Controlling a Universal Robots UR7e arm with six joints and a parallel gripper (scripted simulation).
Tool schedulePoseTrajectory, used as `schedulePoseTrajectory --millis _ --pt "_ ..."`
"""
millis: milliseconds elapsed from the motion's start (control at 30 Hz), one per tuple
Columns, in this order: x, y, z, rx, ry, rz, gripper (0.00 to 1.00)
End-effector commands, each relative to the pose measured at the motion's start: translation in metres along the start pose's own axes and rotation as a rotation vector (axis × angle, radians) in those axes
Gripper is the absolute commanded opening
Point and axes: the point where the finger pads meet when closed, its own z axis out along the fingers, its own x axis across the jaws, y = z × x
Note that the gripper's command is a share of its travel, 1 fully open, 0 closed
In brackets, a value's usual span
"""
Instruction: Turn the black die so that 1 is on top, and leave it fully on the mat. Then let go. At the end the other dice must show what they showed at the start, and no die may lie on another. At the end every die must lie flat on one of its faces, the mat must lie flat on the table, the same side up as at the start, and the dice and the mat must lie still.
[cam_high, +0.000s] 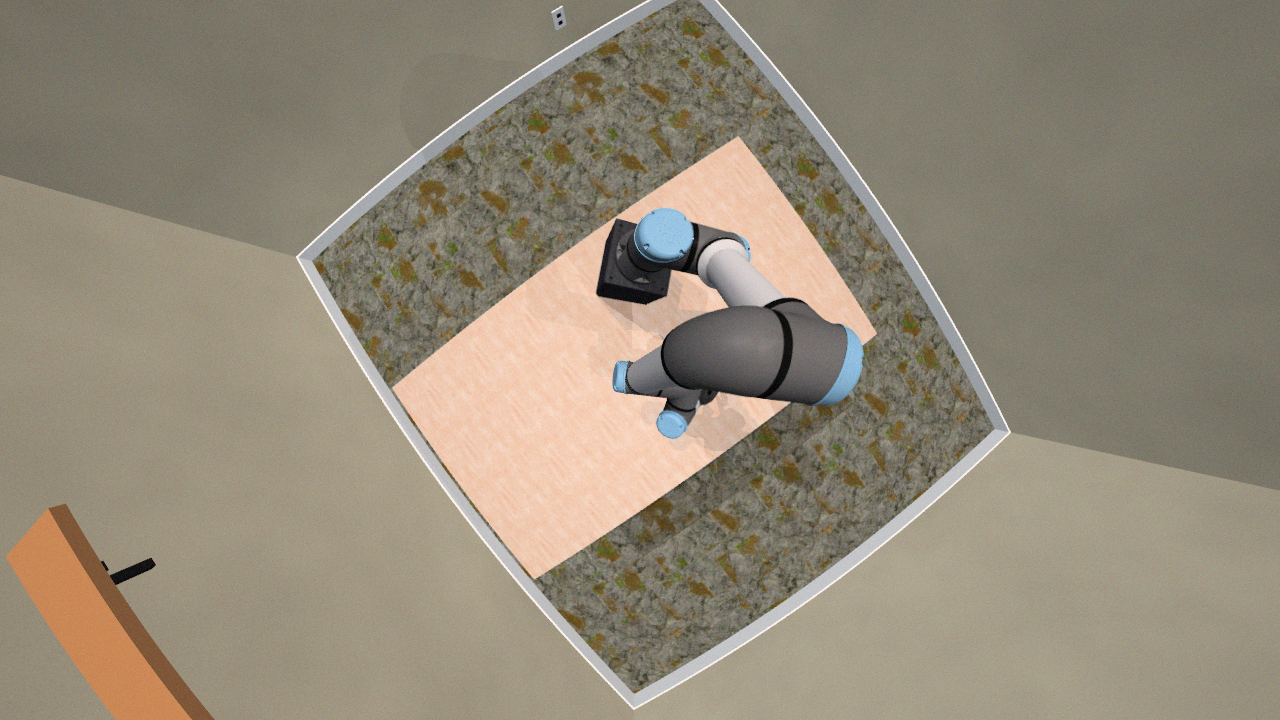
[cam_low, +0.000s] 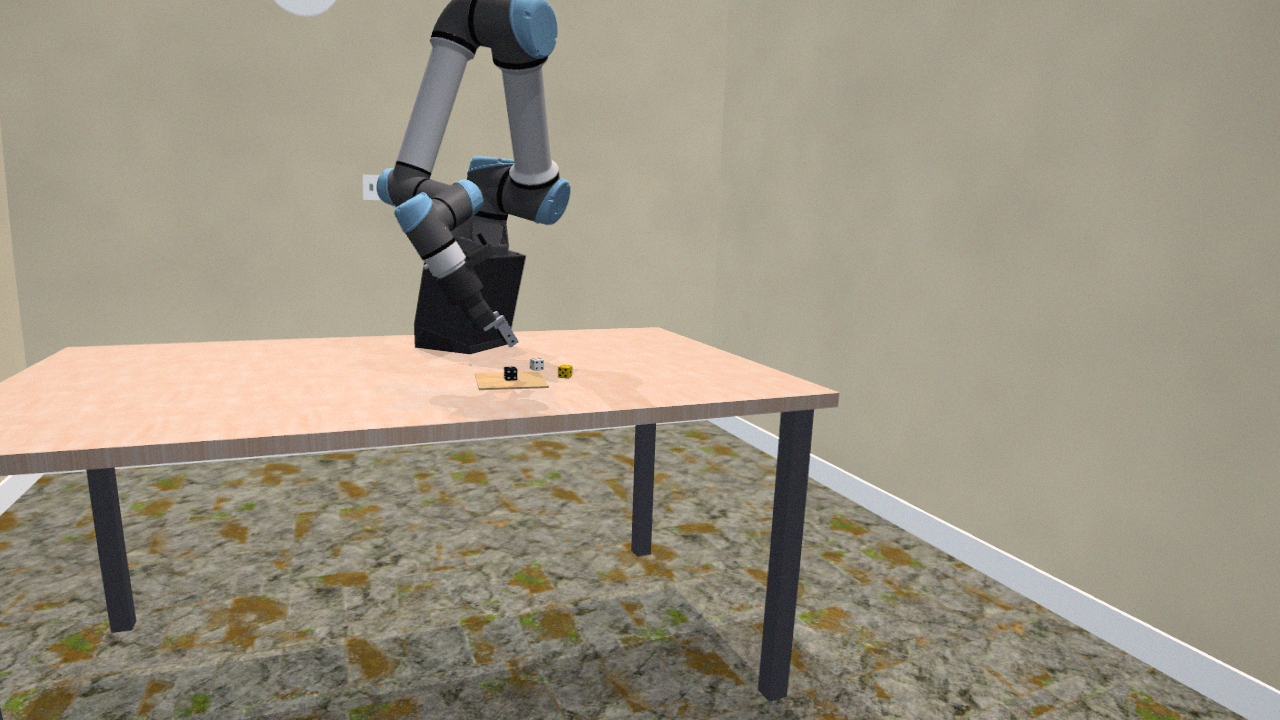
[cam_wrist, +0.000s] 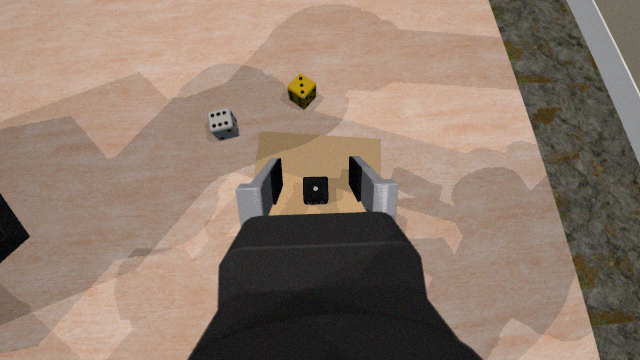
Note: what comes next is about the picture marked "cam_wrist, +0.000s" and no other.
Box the white die with black pips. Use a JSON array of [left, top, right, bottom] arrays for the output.
[[207, 108, 239, 141]]

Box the tan translucent mat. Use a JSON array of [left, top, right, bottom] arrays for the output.
[[254, 131, 380, 215]]

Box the yellow die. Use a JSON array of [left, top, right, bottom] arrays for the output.
[[287, 74, 316, 109]]

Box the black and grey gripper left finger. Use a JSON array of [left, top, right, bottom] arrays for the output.
[[235, 158, 283, 227]]

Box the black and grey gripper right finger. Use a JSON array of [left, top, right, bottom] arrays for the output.
[[349, 156, 399, 221]]

